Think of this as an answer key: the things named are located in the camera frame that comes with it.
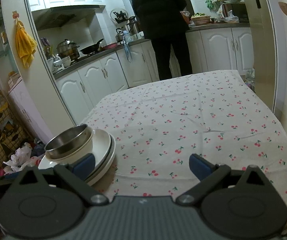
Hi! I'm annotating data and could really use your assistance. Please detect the stainless steel bowl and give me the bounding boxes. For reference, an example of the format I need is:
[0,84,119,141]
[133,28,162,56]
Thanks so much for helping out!
[44,123,89,160]

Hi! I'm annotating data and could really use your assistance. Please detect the large cream bowl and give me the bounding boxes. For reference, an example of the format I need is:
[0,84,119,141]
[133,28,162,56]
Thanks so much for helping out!
[77,129,112,177]

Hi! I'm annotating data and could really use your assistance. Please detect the white floral plate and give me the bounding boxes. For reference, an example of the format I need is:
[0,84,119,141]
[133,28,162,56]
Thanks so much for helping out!
[38,129,115,185]

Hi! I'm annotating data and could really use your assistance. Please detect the white kitchen base cabinets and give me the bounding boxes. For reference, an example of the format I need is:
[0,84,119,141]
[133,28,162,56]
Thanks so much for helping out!
[54,24,254,124]

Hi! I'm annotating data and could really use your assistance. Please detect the white plastic bag pile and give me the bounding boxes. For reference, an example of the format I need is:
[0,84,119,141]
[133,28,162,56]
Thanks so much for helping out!
[3,142,45,174]

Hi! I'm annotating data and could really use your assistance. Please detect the cherry print tablecloth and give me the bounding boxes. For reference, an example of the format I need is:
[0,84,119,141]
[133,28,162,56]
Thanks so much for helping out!
[79,69,287,230]

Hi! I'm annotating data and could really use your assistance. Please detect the black frying pan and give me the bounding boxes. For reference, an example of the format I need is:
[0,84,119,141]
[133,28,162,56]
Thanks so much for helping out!
[80,38,104,55]

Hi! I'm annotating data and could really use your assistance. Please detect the steel cooking pot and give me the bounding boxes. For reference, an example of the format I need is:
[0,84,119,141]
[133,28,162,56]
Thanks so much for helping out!
[57,39,79,61]

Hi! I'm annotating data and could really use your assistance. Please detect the yellow hanging cloth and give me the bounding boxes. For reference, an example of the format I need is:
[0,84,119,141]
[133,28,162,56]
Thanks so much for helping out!
[15,19,37,68]

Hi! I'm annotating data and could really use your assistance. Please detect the steel kettle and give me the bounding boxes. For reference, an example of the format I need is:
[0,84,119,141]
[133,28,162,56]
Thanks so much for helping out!
[115,28,123,42]

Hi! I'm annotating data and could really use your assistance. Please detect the blue hanging towel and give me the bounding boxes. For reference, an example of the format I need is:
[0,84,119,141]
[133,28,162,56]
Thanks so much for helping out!
[122,30,133,62]

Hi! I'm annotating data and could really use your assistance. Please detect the woven vegetable basket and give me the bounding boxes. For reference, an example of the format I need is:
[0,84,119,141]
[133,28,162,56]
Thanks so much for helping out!
[191,14,211,25]

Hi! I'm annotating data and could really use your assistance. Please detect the person in dark clothes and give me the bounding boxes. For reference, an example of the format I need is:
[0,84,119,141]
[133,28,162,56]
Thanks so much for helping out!
[131,0,193,80]

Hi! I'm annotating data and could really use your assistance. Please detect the beige refrigerator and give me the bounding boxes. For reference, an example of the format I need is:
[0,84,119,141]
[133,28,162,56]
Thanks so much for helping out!
[244,0,276,111]

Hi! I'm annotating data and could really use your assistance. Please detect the yellow wire basket rack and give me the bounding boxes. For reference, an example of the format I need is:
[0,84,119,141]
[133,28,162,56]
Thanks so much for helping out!
[0,103,28,168]

